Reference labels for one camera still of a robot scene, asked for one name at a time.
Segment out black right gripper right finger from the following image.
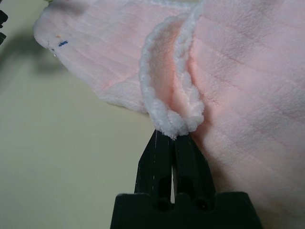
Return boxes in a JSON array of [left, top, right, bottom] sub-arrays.
[[174, 135, 217, 206]]

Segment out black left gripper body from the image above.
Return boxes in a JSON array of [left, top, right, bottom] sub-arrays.
[[0, 10, 8, 46]]

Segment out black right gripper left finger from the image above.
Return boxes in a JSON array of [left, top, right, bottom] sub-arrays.
[[133, 130, 173, 206]]

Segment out pink striped towel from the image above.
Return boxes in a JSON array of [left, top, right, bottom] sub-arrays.
[[33, 0, 305, 229]]

